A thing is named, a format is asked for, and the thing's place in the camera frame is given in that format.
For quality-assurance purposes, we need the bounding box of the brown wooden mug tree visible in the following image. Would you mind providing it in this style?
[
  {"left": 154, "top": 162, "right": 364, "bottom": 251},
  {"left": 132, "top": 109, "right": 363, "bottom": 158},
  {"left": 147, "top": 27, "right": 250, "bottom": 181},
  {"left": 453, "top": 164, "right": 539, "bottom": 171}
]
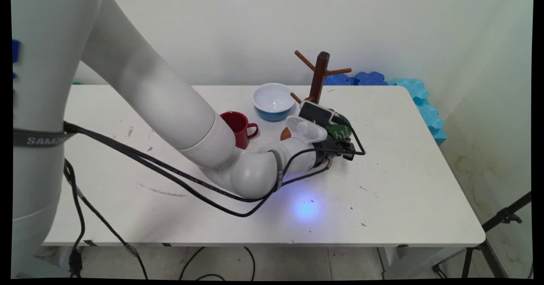
[{"left": 280, "top": 50, "right": 352, "bottom": 141}]

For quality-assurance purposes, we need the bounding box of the black cable to camera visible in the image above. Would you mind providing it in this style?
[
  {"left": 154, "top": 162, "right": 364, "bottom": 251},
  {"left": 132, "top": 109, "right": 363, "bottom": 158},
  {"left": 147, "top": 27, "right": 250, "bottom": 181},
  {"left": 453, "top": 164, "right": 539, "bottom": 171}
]
[{"left": 64, "top": 114, "right": 366, "bottom": 217}]

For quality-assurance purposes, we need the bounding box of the black cable to gripper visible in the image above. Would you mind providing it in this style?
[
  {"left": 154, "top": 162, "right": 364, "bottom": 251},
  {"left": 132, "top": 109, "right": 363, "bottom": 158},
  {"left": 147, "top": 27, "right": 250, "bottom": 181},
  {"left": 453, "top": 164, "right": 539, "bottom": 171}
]
[{"left": 64, "top": 121, "right": 332, "bottom": 202}]

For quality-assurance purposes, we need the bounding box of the cyan foam mat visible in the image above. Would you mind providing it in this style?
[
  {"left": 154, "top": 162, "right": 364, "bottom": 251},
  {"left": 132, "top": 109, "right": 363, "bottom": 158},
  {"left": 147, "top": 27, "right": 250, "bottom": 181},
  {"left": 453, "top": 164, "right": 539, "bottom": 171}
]
[{"left": 388, "top": 78, "right": 447, "bottom": 146}]

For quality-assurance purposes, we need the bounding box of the grey Samsung lanyard strap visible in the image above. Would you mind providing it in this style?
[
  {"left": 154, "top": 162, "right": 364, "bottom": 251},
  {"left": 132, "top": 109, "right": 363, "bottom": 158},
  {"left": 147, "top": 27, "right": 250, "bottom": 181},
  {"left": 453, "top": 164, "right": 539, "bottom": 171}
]
[{"left": 13, "top": 123, "right": 79, "bottom": 148}]

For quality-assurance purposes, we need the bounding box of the black cable thick plug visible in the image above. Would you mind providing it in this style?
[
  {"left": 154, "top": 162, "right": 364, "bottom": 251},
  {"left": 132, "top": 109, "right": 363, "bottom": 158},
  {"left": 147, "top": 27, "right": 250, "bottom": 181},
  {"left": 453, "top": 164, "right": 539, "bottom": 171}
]
[{"left": 64, "top": 160, "right": 86, "bottom": 278}]

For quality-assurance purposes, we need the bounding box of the black and white camera box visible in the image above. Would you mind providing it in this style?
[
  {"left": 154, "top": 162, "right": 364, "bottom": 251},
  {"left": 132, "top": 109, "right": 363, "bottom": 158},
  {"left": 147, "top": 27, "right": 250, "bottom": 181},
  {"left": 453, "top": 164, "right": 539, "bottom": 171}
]
[{"left": 299, "top": 100, "right": 337, "bottom": 128}]

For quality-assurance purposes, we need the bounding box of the dark green printed mug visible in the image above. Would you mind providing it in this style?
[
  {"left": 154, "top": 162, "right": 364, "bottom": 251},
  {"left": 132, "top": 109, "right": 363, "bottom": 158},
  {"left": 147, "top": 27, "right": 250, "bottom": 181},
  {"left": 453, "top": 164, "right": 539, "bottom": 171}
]
[{"left": 325, "top": 113, "right": 353, "bottom": 143}]

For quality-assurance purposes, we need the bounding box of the white table leg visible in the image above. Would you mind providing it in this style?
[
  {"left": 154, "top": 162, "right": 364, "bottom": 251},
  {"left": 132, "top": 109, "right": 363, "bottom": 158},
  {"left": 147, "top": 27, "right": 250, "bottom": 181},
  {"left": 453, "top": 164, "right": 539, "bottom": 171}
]
[{"left": 377, "top": 246, "right": 468, "bottom": 279}]

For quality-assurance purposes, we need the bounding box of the black cable on floor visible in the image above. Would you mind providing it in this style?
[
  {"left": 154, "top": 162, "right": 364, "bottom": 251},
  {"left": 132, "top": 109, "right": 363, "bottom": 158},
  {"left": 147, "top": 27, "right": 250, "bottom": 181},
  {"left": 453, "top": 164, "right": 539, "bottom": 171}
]
[{"left": 178, "top": 246, "right": 256, "bottom": 281}]

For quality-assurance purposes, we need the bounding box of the black tripod stand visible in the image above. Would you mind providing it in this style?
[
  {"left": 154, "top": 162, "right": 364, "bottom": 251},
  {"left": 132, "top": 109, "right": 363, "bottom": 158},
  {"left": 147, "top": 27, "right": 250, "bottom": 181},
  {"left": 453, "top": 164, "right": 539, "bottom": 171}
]
[{"left": 431, "top": 191, "right": 533, "bottom": 279}]

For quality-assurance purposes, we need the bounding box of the grey strap on wrist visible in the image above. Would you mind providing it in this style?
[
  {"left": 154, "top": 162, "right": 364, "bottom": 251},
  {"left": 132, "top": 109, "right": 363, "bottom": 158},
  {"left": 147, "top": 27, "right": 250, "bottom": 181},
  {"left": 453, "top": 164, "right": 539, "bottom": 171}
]
[{"left": 270, "top": 149, "right": 284, "bottom": 192}]

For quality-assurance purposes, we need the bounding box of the dark blue foam mat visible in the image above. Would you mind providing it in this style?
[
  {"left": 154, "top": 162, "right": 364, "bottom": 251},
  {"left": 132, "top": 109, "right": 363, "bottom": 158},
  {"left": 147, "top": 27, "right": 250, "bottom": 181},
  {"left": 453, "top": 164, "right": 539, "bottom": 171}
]
[
  {"left": 324, "top": 72, "right": 356, "bottom": 86},
  {"left": 355, "top": 71, "right": 388, "bottom": 86}
]

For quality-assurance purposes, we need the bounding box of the blue bowl white inside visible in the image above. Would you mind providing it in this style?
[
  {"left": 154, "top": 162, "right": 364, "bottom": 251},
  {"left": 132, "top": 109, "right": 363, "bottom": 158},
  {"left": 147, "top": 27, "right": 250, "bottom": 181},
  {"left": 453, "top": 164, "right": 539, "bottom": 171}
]
[{"left": 252, "top": 83, "right": 297, "bottom": 122}]

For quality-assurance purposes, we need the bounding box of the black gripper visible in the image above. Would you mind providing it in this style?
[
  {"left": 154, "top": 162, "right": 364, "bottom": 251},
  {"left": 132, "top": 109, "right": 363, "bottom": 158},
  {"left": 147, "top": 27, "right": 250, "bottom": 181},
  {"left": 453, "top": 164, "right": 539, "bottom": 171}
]
[{"left": 314, "top": 137, "right": 357, "bottom": 169}]

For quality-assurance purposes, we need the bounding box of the dark red ceramic mug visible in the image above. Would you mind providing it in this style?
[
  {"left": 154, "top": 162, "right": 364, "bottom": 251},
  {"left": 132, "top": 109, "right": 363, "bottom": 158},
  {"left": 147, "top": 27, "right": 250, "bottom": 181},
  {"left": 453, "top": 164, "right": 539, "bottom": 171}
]
[{"left": 220, "top": 111, "right": 259, "bottom": 150}]

